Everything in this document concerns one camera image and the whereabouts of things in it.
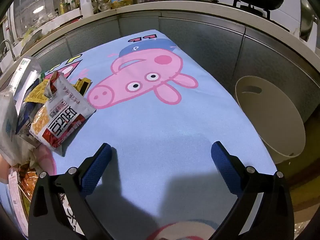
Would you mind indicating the steel wok lid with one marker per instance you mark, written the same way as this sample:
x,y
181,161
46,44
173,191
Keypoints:
x,y
308,17

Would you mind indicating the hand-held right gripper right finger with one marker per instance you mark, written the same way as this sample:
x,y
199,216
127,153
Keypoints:
x,y
226,165

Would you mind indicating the beige round bin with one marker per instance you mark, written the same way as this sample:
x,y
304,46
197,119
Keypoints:
x,y
270,115

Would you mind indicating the white plastic bag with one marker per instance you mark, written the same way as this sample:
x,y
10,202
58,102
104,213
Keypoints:
x,y
10,130

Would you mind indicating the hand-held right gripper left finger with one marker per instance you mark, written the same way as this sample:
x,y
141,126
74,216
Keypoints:
x,y
96,165

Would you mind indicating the white plastic jug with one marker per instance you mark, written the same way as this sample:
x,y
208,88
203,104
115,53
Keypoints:
x,y
86,6

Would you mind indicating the white packet pink label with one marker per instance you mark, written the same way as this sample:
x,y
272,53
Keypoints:
x,y
16,197

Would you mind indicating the white packet black print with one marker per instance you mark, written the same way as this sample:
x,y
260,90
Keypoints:
x,y
72,220

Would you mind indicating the white orange snack packet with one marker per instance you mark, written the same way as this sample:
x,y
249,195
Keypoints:
x,y
62,115

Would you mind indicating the barred window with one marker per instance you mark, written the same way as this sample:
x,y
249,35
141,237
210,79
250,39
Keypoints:
x,y
37,5

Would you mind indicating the round metal lid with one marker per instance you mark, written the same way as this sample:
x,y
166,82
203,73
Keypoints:
x,y
32,38

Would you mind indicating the steel faucet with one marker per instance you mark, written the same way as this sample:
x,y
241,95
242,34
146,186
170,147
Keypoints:
x,y
7,45

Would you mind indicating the clear plastic package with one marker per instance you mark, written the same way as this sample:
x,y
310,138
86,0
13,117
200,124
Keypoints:
x,y
25,80

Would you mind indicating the row of sauce bottles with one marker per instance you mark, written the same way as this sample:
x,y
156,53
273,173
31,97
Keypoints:
x,y
75,0

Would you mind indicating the small yellow black packet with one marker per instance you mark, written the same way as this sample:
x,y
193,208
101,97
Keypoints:
x,y
83,85

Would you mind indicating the cartoon pig printed blanket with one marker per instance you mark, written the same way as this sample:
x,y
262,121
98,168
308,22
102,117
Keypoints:
x,y
162,120

